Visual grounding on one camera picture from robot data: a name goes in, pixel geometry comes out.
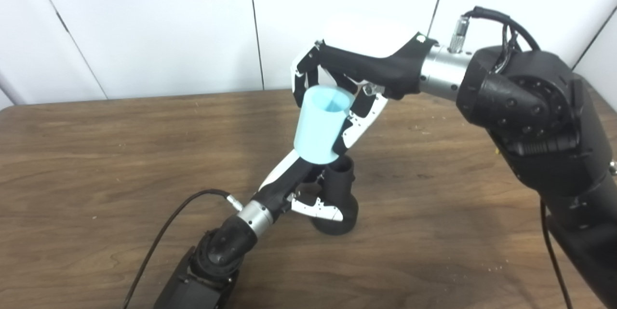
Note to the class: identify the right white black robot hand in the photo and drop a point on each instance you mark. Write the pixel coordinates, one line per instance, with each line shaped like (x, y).
(371, 65)

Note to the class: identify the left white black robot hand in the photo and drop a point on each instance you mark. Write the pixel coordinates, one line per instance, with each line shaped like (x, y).
(284, 181)

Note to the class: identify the black funnel-shaped nozzle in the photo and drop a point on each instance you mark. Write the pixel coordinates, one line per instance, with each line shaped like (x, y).
(340, 183)

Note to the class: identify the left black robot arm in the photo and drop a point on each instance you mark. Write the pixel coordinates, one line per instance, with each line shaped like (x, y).
(212, 261)

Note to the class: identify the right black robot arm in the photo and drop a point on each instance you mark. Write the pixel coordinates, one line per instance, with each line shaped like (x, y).
(544, 126)

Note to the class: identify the white wall corner trim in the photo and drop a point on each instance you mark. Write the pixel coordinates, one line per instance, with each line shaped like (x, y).
(9, 89)

